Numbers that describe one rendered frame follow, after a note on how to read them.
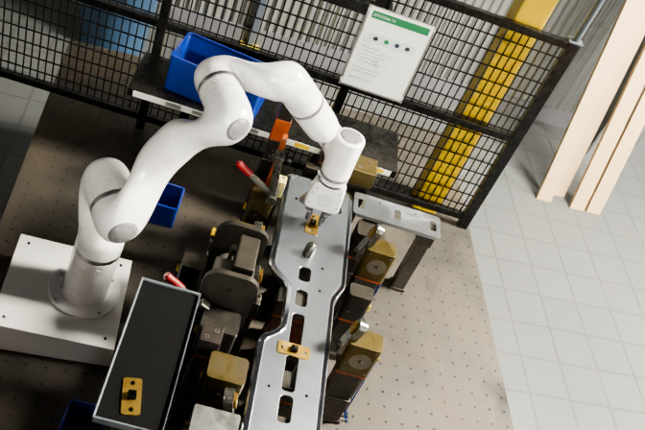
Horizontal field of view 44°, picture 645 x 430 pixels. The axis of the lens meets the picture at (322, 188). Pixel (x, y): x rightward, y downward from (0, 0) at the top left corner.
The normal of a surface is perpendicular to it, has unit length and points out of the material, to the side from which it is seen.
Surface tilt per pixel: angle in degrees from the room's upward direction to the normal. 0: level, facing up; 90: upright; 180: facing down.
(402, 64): 90
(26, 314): 4
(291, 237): 0
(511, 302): 0
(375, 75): 90
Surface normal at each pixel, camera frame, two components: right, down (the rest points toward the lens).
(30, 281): 0.38, -0.69
